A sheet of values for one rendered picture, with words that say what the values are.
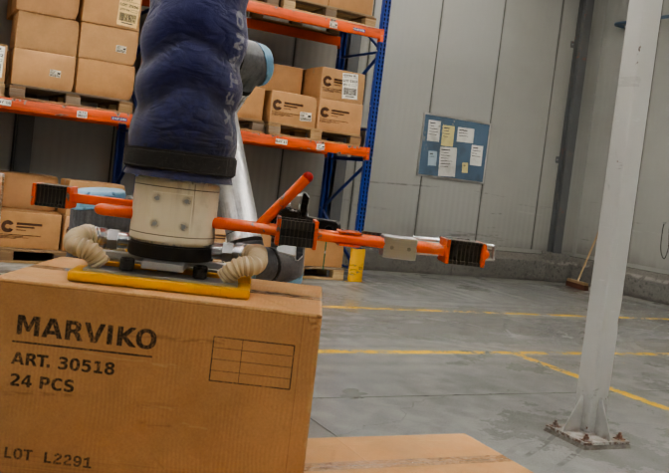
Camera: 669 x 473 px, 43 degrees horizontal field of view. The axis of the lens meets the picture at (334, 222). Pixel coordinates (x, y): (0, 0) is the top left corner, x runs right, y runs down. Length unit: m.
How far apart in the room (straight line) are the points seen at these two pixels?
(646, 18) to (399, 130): 7.58
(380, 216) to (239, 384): 10.30
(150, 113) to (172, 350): 0.45
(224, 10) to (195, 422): 0.78
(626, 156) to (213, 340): 3.29
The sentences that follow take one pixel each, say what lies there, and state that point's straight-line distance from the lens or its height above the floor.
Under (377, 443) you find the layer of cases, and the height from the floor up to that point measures 0.54.
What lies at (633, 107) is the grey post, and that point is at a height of 1.73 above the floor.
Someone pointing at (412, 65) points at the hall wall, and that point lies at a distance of 12.05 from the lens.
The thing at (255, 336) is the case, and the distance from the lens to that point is 1.55.
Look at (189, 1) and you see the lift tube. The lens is 1.66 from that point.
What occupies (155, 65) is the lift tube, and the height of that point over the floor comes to 1.37.
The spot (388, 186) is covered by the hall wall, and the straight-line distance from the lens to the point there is 11.85.
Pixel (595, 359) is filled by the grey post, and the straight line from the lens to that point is 4.60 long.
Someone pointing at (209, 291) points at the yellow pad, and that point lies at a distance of 1.61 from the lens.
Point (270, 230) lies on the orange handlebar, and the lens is 1.71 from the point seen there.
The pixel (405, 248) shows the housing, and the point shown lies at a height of 1.07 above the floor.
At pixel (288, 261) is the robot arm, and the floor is 0.97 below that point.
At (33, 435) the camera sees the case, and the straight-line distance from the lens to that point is 1.68.
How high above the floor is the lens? 1.19
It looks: 3 degrees down
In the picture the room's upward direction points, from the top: 7 degrees clockwise
